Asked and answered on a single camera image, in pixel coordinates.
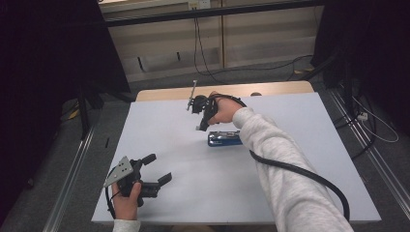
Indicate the yellow floor tape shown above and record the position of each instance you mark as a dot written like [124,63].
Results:
[74,113]
[304,70]

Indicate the black horizontal bar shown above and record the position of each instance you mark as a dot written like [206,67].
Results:
[209,13]

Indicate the black stand leg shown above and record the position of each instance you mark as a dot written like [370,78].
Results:
[84,116]

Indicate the metal floor rail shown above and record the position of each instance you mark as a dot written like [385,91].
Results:
[383,167]
[69,180]

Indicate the white wall socket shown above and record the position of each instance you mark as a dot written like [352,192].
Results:
[199,4]

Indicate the blue tool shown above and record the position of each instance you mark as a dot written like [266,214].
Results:
[222,139]

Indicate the small black floor object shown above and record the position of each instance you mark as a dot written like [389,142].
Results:
[107,143]

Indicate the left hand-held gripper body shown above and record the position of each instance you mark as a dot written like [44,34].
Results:
[124,170]

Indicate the person's right hand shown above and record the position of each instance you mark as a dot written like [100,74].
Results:
[225,111]

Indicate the person's left hand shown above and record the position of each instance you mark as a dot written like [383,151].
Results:
[127,206]

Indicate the white power strip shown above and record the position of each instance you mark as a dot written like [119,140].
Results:
[362,116]

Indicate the black curtain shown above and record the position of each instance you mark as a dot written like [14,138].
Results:
[370,48]
[42,80]

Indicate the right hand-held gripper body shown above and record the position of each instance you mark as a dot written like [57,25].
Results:
[201,103]

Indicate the white table board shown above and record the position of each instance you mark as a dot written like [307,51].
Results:
[199,180]

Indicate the wooden table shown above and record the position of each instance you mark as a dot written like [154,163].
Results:
[167,93]

